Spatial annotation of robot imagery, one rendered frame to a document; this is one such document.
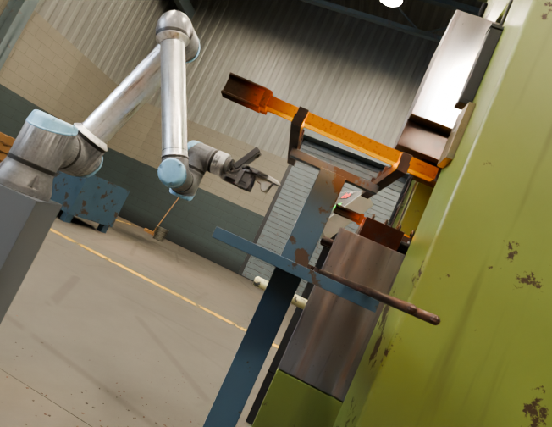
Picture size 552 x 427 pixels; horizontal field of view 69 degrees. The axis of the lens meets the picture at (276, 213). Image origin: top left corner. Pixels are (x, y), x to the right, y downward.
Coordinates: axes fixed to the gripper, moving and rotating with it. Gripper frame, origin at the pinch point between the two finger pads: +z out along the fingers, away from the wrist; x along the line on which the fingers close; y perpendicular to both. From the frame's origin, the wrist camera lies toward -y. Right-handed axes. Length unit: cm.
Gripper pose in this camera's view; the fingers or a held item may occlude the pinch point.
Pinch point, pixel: (278, 182)
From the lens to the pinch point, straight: 146.0
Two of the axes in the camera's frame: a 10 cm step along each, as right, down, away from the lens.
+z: 9.0, 4.0, -1.6
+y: -4.2, 9.0, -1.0
